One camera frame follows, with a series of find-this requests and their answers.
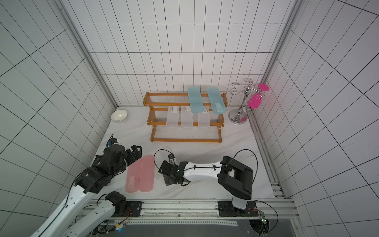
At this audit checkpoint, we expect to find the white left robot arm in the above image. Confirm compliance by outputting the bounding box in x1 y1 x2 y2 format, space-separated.
33 143 142 237

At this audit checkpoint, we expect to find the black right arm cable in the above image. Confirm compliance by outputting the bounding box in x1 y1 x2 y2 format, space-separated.
153 149 279 232

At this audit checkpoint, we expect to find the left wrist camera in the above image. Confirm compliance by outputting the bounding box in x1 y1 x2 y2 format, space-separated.
107 138 118 147

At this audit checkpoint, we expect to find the pink pencil case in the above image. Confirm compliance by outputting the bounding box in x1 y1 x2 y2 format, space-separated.
125 159 142 193
139 155 156 193

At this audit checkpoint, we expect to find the chrome cup holder stand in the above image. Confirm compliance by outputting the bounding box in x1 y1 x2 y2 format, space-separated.
228 78 261 125

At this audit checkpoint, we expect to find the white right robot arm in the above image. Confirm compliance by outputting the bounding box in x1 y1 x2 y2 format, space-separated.
158 156 254 210

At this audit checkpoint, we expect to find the small green circuit board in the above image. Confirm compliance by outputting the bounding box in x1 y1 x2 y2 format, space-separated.
257 211 269 235

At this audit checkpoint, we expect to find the orange wooden two-tier shelf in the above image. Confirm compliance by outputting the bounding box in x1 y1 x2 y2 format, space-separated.
143 92 225 143

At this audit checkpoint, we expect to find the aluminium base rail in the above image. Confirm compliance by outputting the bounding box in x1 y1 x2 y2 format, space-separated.
79 197 300 221

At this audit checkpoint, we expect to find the white ceramic bowl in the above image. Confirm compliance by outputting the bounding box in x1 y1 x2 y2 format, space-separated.
111 109 128 122

